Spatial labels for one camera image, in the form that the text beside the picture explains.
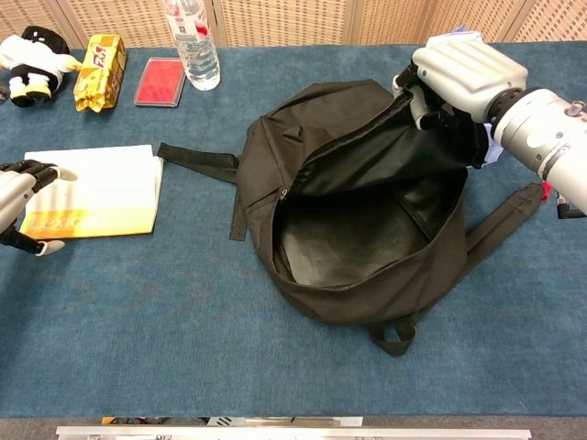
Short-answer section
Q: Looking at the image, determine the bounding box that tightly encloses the black fabric backpack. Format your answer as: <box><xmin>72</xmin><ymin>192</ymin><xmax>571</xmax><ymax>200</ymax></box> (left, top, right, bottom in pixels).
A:
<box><xmin>157</xmin><ymin>78</ymin><xmax>545</xmax><ymax>358</ymax></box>

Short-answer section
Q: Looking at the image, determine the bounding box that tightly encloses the lilac white tissue pack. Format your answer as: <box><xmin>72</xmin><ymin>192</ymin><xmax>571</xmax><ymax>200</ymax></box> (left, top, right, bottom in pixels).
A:
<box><xmin>426</xmin><ymin>25</ymin><xmax>505</xmax><ymax>167</ymax></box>

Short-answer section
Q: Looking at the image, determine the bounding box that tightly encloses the red stamp pad case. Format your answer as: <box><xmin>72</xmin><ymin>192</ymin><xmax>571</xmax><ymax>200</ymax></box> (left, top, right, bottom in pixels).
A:
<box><xmin>134</xmin><ymin>57</ymin><xmax>187</xmax><ymax>108</ymax></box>

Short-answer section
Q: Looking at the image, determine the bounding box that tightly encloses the yellow snack package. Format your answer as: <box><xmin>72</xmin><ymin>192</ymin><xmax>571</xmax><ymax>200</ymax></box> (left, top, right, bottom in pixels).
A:
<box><xmin>72</xmin><ymin>34</ymin><xmax>127</xmax><ymax>113</ymax></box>

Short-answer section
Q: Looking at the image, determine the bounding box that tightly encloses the white book yellow band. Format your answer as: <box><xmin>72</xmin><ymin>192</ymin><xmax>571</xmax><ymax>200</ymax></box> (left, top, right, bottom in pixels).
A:
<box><xmin>18</xmin><ymin>144</ymin><xmax>165</xmax><ymax>241</ymax></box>

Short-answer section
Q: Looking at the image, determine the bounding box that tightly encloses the black and white plush toy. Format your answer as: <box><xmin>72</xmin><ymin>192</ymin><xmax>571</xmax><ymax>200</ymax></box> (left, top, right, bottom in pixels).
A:
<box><xmin>0</xmin><ymin>25</ymin><xmax>83</xmax><ymax>108</ymax></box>

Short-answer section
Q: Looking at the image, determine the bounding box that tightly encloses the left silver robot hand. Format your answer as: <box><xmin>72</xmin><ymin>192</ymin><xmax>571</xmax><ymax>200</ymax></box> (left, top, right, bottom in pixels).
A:
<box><xmin>0</xmin><ymin>159</ymin><xmax>79</xmax><ymax>257</ymax></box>

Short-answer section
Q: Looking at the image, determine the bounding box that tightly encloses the aluminium profile rail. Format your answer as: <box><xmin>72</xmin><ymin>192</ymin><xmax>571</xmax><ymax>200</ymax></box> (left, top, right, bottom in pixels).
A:
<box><xmin>55</xmin><ymin>425</ymin><xmax>533</xmax><ymax>440</ymax></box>

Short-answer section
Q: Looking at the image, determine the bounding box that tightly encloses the blue felt table cover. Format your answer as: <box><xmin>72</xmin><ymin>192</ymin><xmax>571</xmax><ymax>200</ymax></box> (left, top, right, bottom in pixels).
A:
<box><xmin>0</xmin><ymin>41</ymin><xmax>587</xmax><ymax>419</ymax></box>

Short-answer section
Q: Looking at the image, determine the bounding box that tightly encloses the beige woven partition screen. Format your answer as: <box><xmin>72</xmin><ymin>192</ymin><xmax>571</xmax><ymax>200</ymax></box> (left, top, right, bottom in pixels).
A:
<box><xmin>0</xmin><ymin>0</ymin><xmax>587</xmax><ymax>50</ymax></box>

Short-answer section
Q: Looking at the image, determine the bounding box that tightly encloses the clear plastic water bottle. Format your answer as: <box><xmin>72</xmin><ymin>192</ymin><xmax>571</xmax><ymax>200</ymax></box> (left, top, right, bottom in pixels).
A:
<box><xmin>162</xmin><ymin>0</ymin><xmax>222</xmax><ymax>92</ymax></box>

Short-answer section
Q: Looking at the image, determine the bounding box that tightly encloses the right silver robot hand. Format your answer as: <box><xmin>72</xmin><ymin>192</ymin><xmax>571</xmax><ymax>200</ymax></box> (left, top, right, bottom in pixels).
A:
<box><xmin>392</xmin><ymin>36</ymin><xmax>528</xmax><ymax>132</ymax></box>

